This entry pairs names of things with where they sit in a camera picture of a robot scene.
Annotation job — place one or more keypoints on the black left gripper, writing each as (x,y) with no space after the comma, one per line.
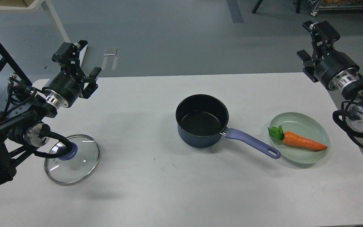
(68,85)

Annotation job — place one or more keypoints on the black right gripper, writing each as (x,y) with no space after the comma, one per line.
(326,65)

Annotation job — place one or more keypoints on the glass pot lid purple knob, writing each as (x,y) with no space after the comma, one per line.
(76,165)

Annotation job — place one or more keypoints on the blue saucepan with purple handle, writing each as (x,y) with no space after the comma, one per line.
(202,121)

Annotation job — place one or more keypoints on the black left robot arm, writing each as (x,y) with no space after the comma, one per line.
(23,132)

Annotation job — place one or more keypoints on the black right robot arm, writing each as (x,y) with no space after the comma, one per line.
(350,116)

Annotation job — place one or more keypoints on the metal wheeled cart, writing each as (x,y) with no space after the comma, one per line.
(334,5)

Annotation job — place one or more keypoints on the black chair leg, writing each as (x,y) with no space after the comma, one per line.
(297,5)

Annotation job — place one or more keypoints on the light green plate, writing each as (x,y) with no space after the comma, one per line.
(304,126)

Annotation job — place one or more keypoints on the orange toy carrot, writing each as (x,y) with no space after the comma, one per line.
(291,139)

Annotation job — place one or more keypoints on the white desk leg frame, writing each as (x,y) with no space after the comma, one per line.
(32,31)

